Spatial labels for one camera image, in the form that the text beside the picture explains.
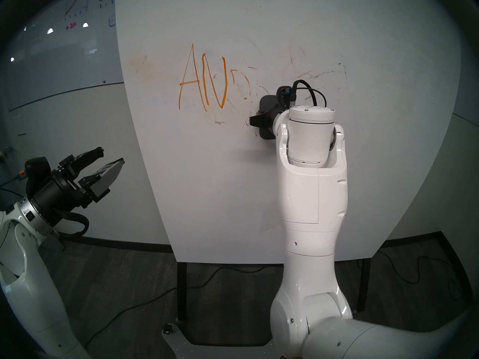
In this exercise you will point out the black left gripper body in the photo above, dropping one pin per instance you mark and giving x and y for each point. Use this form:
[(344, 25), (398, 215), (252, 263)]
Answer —
[(60, 197)]

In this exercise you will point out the white freestanding whiteboard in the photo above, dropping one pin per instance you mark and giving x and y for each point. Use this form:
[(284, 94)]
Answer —
[(206, 193)]

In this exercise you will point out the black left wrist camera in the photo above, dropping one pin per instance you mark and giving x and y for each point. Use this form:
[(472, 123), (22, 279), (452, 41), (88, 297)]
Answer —
[(37, 169)]

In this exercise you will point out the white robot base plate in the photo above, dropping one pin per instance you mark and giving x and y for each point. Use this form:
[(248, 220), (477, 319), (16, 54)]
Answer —
[(209, 350)]

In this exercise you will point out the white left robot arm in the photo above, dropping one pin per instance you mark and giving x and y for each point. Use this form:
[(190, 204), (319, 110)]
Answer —
[(30, 306)]

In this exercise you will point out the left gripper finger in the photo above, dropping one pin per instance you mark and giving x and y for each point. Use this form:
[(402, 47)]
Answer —
[(84, 159), (104, 178)]

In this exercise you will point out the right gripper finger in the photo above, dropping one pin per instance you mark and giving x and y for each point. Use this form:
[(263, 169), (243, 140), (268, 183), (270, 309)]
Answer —
[(262, 120)]

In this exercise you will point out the wall-mounted glass board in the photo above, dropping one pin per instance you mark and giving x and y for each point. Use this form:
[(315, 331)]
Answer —
[(56, 63)]

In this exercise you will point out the black whiteboard stand leg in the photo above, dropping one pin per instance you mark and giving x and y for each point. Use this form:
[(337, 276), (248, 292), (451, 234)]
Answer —
[(182, 291), (364, 283)]

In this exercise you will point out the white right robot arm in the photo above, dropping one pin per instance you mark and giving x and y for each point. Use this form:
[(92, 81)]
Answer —
[(310, 197)]

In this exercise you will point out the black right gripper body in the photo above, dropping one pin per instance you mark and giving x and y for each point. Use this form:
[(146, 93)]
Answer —
[(280, 115)]

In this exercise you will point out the black base knob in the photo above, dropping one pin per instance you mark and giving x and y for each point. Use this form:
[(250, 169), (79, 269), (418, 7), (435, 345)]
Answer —
[(167, 328)]

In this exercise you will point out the dark grey whiteboard eraser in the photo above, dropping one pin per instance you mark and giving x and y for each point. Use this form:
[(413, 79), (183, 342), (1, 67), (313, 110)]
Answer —
[(266, 104)]

